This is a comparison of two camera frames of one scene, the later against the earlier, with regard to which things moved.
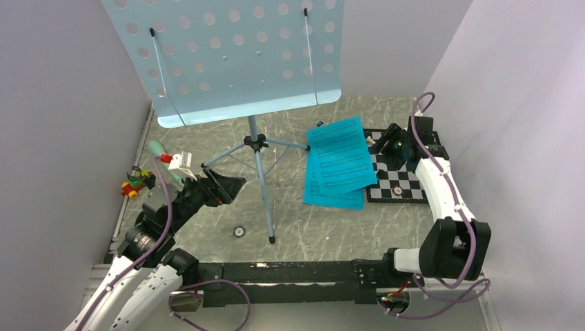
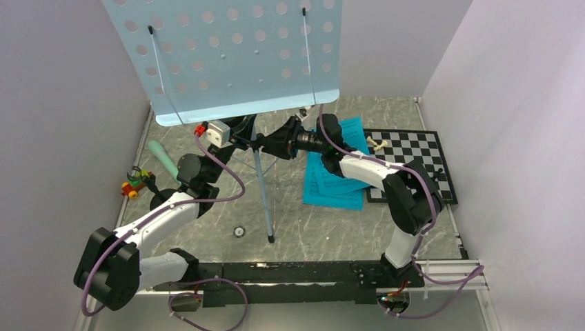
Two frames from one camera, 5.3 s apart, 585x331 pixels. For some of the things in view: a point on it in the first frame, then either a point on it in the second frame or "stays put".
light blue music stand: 203,61 stays put
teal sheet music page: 349,198 stays put
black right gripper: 392,133 -> 281,145
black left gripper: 228,186 -> 241,131
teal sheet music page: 352,198 -> 354,136
